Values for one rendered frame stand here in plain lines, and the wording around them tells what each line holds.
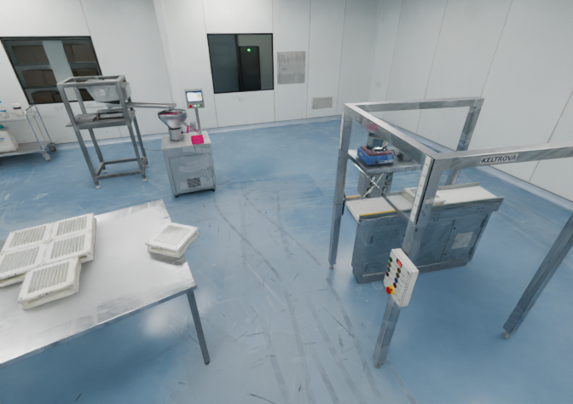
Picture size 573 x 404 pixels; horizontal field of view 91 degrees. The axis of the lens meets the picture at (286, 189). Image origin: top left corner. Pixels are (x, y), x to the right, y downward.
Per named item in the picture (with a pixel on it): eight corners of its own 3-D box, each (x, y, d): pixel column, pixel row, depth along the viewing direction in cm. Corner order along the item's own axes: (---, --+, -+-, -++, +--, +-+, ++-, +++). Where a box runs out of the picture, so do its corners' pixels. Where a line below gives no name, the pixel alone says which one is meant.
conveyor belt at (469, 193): (356, 223, 223) (357, 218, 220) (344, 206, 244) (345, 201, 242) (501, 204, 247) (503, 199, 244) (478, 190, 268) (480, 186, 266)
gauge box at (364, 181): (362, 199, 205) (366, 174, 195) (356, 191, 214) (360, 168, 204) (390, 195, 209) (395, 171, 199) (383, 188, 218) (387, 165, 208)
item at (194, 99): (192, 136, 403) (184, 90, 372) (192, 134, 412) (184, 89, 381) (208, 134, 410) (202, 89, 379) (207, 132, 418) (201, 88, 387)
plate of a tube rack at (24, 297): (18, 304, 146) (16, 302, 145) (28, 273, 164) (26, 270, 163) (74, 285, 156) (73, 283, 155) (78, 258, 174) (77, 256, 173)
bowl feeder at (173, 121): (163, 144, 374) (157, 116, 356) (164, 135, 404) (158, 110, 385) (200, 140, 389) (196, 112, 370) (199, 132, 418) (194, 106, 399)
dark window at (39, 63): (29, 105, 519) (-2, 36, 464) (29, 105, 520) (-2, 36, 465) (109, 99, 558) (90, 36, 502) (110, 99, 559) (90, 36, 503)
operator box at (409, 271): (398, 308, 148) (409, 272, 136) (383, 283, 163) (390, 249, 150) (408, 306, 150) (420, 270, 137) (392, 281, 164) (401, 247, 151)
